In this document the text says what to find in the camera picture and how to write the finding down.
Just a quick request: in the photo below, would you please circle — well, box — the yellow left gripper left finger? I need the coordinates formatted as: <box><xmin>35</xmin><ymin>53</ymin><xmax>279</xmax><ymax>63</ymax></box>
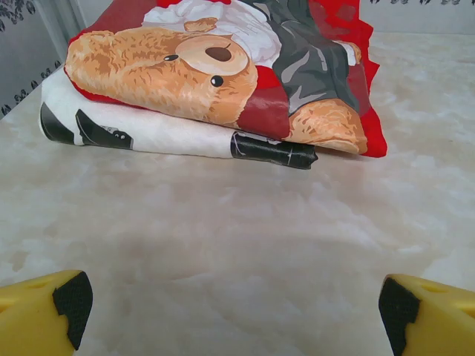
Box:
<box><xmin>0</xmin><ymin>269</ymin><xmax>94</xmax><ymax>356</ymax></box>

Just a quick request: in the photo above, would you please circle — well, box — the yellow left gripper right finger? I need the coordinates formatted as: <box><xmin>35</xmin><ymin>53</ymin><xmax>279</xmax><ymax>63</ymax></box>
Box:
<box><xmin>378</xmin><ymin>273</ymin><xmax>475</xmax><ymax>356</ymax></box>

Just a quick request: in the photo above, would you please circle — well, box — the white t-shirt with black print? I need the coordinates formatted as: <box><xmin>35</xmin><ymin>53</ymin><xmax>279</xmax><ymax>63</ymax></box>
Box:
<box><xmin>39</xmin><ymin>68</ymin><xmax>319</xmax><ymax>171</ymax></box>

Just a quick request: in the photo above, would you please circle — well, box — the red teddy bear t-shirt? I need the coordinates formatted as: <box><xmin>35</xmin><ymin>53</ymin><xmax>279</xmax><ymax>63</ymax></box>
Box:
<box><xmin>63</xmin><ymin>0</ymin><xmax>389</xmax><ymax>159</ymax></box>

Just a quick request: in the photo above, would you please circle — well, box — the aluminium frame post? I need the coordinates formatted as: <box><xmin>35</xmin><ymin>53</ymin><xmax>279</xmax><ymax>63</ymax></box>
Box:
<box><xmin>35</xmin><ymin>0</ymin><xmax>94</xmax><ymax>73</ymax></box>

